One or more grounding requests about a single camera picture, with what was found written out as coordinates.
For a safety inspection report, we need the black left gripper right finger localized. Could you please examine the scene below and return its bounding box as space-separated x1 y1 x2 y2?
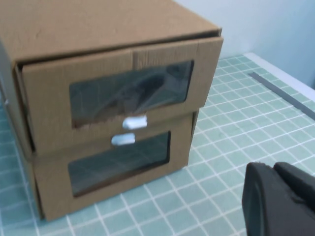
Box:
274 161 315 205

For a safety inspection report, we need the white plastic drawer pull tab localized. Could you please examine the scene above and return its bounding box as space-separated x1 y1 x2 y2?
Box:
111 132 136 147
122 115 149 130

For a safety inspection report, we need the cardboard drawer with torn window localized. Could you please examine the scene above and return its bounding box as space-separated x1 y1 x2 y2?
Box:
21 36 224 151

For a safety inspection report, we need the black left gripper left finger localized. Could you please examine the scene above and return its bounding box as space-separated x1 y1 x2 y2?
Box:
242 161 315 236

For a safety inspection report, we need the green checked tablecloth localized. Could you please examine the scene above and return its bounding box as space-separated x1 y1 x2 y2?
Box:
0 54 315 236

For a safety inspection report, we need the grey tape strip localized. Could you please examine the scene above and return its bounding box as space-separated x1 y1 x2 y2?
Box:
248 71 315 117

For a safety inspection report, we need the cardboard drawer with intact window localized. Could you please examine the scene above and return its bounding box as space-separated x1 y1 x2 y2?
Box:
33 112 195 220

